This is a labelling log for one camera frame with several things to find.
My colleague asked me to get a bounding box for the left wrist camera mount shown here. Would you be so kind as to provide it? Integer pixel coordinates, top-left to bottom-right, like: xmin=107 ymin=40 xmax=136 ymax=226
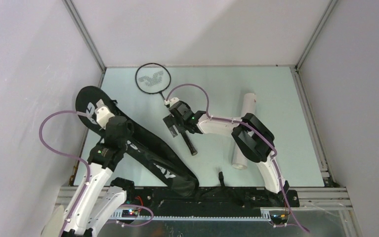
xmin=95 ymin=105 xmax=115 ymax=129

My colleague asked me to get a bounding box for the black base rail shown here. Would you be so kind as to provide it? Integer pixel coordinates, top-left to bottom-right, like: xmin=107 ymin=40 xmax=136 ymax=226
xmin=111 ymin=186 xmax=300 ymax=223

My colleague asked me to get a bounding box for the white shuttlecock tube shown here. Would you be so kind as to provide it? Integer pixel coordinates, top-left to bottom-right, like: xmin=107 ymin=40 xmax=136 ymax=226
xmin=232 ymin=93 xmax=256 ymax=170

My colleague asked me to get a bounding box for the badminton racket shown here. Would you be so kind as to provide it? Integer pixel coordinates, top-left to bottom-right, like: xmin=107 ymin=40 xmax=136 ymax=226
xmin=134 ymin=63 xmax=198 ymax=156

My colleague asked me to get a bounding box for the black racket bag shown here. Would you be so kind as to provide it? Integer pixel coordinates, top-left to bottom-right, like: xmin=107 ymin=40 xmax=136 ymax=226
xmin=75 ymin=85 xmax=246 ymax=207

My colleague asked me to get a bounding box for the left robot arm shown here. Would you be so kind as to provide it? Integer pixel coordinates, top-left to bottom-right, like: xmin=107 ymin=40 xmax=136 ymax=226
xmin=58 ymin=115 xmax=136 ymax=237

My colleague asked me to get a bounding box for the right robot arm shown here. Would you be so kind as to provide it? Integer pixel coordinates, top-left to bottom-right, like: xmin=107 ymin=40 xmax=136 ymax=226
xmin=164 ymin=98 xmax=289 ymax=206

